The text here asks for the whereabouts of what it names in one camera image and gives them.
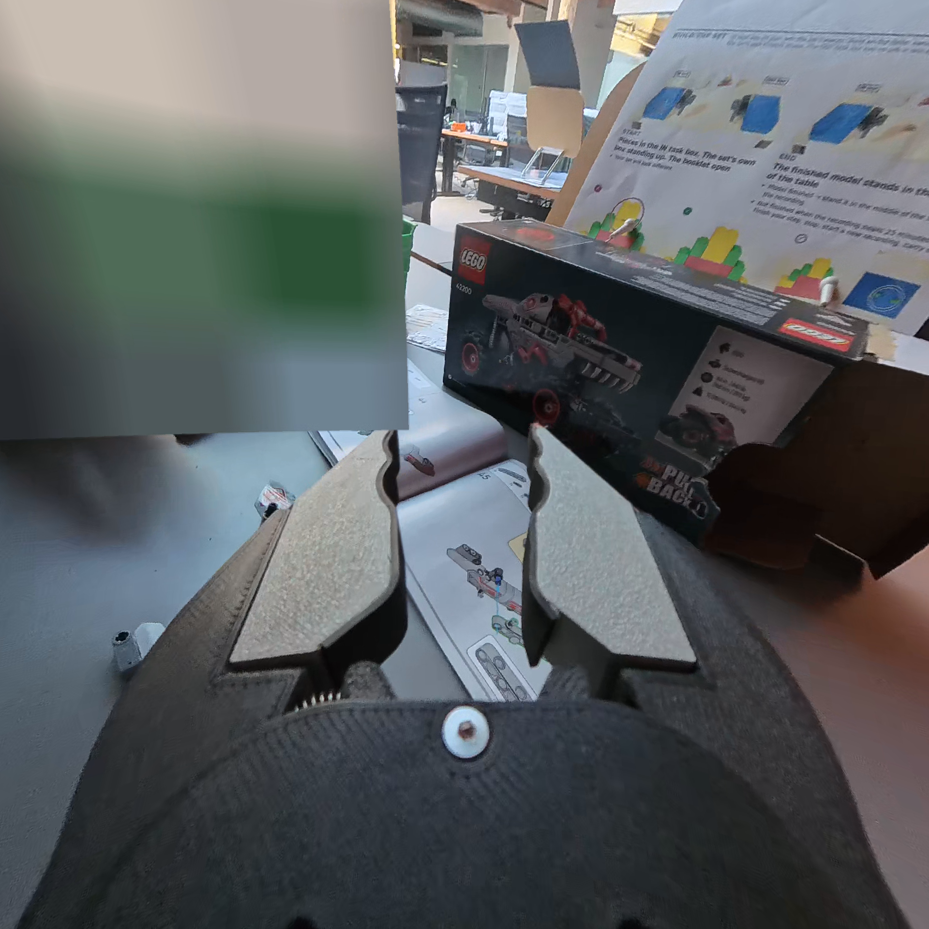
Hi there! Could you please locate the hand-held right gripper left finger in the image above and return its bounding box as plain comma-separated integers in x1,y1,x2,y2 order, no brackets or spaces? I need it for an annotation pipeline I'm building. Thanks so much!
228,430,407,670

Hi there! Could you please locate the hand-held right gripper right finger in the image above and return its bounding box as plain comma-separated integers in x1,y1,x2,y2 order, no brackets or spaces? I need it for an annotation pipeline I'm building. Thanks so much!
521,424,699,670

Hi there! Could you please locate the instruction booklet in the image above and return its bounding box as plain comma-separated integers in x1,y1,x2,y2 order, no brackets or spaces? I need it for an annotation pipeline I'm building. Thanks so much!
308,356,554,703

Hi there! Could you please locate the black toy truck set box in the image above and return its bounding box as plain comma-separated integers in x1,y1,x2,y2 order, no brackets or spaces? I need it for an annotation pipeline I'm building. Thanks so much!
441,218,869,547

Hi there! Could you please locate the small red white brick part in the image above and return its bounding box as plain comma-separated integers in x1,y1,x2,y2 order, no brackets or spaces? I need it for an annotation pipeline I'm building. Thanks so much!
254,480,298,521

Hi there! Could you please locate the small white connector brick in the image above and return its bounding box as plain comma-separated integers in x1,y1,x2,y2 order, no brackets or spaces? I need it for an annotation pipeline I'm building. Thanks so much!
110,622,167,673

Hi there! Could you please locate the pale wooden desk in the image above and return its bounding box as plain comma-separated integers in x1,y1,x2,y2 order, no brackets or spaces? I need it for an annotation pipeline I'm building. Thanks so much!
456,164,576,213

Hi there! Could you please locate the round wooden board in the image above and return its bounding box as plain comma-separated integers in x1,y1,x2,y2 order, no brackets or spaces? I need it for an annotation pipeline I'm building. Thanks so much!
544,61,648,228

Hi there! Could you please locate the white task instruction poster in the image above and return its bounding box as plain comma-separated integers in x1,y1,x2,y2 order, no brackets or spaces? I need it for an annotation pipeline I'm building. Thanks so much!
565,0,929,339

